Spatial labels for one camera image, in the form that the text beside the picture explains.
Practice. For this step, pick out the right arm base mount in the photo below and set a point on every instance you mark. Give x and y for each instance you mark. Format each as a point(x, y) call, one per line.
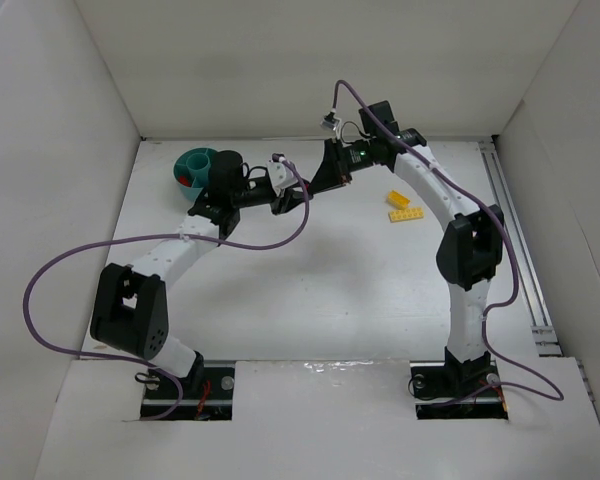
point(441, 394)

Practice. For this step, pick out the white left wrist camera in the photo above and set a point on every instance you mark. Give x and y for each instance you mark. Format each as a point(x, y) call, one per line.
point(280, 176)

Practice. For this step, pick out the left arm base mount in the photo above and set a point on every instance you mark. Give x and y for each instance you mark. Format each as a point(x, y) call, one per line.
point(210, 398)

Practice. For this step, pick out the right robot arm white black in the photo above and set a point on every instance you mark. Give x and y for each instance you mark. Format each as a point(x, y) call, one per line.
point(467, 258)

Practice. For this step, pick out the aluminium side rail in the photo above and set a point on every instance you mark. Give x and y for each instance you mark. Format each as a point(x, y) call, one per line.
point(530, 292)

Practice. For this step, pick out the red large lego brick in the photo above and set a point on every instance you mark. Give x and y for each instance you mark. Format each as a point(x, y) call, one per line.
point(185, 181)

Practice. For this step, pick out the yellow lego brick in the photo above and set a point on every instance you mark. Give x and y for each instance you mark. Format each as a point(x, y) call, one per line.
point(398, 201)

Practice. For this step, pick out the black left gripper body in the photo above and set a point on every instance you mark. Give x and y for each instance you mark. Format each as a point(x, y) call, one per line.
point(280, 201)

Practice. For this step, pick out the yellow long lego plate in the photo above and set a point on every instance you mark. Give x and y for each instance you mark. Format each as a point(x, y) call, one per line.
point(407, 214)

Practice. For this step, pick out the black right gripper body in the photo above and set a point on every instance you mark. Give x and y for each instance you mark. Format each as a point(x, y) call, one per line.
point(336, 163)

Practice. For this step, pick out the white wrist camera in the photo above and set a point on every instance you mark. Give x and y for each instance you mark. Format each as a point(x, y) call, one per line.
point(280, 176)
point(331, 122)

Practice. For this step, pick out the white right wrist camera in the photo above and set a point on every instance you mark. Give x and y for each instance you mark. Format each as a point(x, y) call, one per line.
point(331, 122)

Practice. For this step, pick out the teal divided round container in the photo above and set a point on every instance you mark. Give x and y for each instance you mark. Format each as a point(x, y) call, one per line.
point(194, 164)

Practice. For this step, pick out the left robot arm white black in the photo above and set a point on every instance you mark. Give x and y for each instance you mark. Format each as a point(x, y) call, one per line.
point(130, 312)

